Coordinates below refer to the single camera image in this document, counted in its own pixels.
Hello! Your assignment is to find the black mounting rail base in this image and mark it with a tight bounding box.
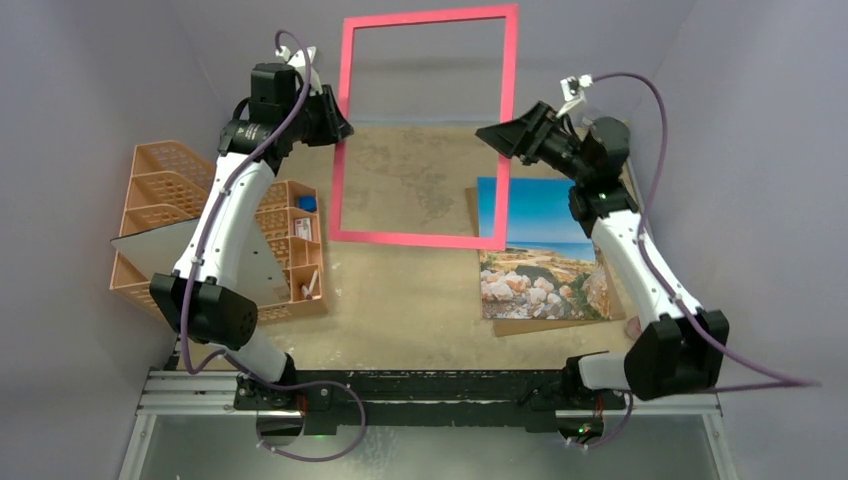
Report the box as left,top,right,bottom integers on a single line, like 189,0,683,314
233,369,626,435

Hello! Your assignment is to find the orange plastic desk organizer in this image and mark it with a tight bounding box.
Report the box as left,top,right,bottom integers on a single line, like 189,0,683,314
110,141,328,324

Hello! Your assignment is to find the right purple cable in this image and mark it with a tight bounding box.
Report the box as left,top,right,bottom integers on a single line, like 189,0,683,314
563,72,823,452

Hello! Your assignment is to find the brown cardboard backing board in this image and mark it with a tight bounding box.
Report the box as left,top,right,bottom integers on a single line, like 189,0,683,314
464,176,627,338

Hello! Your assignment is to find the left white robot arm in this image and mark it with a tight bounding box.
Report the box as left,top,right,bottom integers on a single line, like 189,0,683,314
149,63,353,409

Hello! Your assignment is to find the grey paper sheet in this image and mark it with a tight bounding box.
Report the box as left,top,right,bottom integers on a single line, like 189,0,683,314
111,217,290,307

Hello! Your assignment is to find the small red white box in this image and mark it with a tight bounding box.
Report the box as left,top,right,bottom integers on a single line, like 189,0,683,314
293,217,314,241

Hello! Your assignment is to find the pink wooden photo frame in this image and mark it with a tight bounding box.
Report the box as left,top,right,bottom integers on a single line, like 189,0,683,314
328,3,519,252

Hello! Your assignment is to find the blue stapler in organizer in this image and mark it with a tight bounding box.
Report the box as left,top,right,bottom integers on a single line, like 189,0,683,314
296,195,318,213

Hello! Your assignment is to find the beach landscape photo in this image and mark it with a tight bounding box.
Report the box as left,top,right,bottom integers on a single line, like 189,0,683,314
476,176,612,323

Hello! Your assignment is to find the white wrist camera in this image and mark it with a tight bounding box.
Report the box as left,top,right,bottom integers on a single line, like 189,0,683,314
556,74,593,118
275,46,324,96

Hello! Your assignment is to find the aluminium table frame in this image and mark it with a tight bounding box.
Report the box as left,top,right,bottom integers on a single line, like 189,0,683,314
119,371,737,479

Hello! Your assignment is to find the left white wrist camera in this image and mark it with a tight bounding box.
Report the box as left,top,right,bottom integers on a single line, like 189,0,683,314
275,46,324,96

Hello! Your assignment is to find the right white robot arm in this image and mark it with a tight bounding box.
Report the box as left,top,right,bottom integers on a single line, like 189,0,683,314
475,102,729,407

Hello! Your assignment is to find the white marker in organizer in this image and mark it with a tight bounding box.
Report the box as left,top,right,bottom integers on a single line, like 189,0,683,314
301,270,319,300

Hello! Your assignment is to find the pink glue bottle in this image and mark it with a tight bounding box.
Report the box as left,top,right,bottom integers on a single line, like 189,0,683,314
626,317,642,338

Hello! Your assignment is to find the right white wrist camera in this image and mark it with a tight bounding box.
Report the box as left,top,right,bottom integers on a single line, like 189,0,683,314
556,74,593,118

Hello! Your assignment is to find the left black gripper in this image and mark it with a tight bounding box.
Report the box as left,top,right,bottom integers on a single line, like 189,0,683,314
283,84,352,147

